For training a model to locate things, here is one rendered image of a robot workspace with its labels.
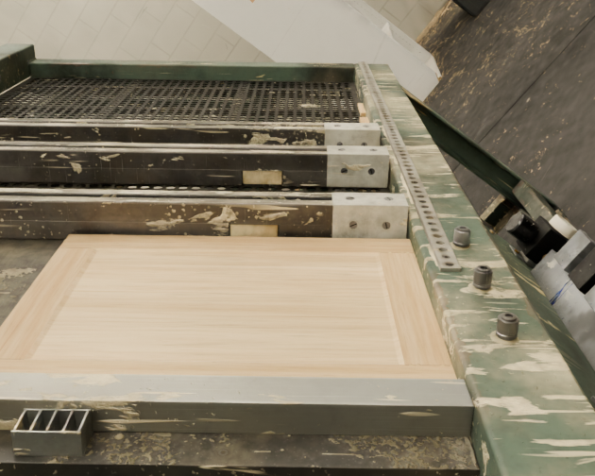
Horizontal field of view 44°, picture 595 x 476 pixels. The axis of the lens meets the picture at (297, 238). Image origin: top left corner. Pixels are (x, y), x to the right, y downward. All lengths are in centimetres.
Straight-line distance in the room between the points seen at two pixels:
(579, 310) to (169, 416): 56
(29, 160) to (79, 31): 525
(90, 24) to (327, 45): 249
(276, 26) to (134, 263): 394
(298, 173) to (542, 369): 78
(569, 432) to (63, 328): 62
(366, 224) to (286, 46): 385
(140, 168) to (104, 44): 526
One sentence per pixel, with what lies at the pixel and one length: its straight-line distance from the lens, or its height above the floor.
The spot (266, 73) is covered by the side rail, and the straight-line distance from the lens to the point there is 255.
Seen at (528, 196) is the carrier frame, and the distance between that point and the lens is 266.
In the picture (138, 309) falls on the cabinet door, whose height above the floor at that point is 122.
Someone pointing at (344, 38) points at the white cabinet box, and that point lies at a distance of 500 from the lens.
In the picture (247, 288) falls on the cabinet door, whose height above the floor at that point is 110.
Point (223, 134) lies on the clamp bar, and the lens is 169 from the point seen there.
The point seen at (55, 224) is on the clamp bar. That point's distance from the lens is 130.
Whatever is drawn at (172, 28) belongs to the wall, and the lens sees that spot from 658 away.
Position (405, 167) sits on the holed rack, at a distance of 148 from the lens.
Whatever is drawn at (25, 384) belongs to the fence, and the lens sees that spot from 86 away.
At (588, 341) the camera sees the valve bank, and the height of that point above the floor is 74.
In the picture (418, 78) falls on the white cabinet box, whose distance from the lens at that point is 509.
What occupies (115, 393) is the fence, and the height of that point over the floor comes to 121.
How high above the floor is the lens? 132
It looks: 13 degrees down
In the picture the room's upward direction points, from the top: 56 degrees counter-clockwise
